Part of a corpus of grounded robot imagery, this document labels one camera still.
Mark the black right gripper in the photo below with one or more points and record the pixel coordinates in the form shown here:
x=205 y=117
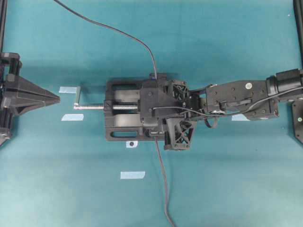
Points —
x=176 y=130

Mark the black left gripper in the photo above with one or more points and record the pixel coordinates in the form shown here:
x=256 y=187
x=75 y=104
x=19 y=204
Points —
x=11 y=104

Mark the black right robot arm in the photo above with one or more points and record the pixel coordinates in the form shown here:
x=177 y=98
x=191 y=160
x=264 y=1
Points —
x=256 y=99

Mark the blue tape strip upper left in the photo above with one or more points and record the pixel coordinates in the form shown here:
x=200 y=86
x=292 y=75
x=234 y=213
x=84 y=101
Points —
x=68 y=90

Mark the blue tape strip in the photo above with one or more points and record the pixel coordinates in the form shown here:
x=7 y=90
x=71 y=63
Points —
x=68 y=90
x=132 y=175
x=73 y=117
x=239 y=117

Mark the black bench vise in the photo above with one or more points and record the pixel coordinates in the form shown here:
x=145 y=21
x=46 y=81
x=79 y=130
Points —
x=121 y=109

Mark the blue tape strip middle left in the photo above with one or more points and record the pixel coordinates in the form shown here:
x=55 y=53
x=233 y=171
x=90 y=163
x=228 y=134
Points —
x=73 y=117

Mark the small black screw on tape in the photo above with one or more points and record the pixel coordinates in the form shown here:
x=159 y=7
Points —
x=131 y=144

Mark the blue tape strip right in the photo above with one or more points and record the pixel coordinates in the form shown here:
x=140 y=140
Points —
x=239 y=117

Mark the blue tape strip bottom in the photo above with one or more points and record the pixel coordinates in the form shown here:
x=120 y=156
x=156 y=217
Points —
x=132 y=175

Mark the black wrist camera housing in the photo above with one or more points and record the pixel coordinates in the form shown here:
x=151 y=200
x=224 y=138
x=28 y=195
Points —
x=151 y=97

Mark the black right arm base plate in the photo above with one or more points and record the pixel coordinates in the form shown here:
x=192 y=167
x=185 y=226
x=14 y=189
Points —
x=297 y=114

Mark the black aluminium frame rail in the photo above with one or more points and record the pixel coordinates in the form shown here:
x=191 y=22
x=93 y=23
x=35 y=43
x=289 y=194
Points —
x=298 y=12

